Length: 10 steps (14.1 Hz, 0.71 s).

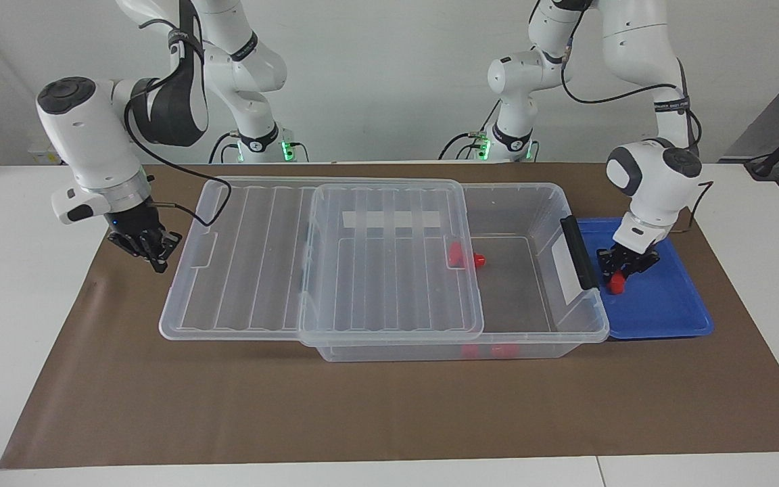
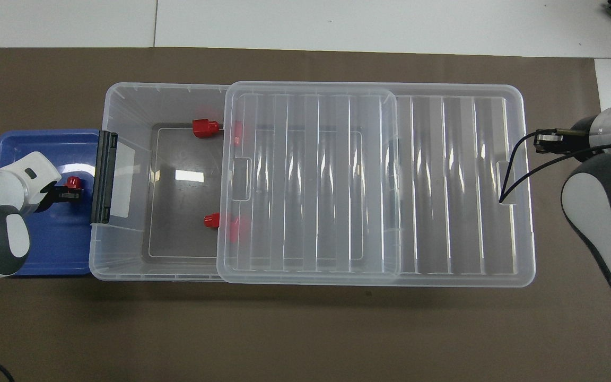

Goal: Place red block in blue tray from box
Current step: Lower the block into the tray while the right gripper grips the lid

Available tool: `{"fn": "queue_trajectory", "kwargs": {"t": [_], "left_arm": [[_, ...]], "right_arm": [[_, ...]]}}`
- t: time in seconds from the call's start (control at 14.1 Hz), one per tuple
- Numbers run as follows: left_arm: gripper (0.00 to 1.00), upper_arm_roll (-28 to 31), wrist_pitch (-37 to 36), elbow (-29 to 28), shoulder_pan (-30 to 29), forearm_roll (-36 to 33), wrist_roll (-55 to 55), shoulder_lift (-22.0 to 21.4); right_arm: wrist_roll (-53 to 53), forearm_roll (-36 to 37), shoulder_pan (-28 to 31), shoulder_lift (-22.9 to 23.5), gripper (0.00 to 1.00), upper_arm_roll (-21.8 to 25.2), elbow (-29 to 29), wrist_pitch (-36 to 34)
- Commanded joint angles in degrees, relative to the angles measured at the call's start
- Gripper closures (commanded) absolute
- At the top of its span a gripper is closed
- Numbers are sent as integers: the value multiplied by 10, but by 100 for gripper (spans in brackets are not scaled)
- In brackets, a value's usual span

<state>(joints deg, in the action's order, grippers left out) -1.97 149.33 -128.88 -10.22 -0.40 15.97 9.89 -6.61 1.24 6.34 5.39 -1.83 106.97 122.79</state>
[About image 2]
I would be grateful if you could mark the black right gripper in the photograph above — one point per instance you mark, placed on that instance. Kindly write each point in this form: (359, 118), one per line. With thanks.
(580, 135)

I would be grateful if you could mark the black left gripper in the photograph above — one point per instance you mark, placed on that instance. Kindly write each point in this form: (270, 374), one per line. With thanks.
(51, 196)

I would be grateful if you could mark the clear plastic ribbed lid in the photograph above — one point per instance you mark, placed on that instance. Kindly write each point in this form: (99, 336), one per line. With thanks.
(443, 212)

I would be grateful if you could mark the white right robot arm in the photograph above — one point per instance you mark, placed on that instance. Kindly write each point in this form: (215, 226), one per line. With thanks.
(597, 212)

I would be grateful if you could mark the grey black box latch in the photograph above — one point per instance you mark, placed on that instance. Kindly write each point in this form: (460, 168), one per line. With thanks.
(104, 175)

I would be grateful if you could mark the blue plastic tray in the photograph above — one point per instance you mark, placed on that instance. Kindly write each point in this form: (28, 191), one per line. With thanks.
(45, 249)

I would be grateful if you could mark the clear plastic storage box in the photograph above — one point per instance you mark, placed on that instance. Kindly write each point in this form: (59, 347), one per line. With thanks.
(178, 239)

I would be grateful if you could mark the brown table mat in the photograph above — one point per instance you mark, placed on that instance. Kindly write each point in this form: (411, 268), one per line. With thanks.
(284, 329)

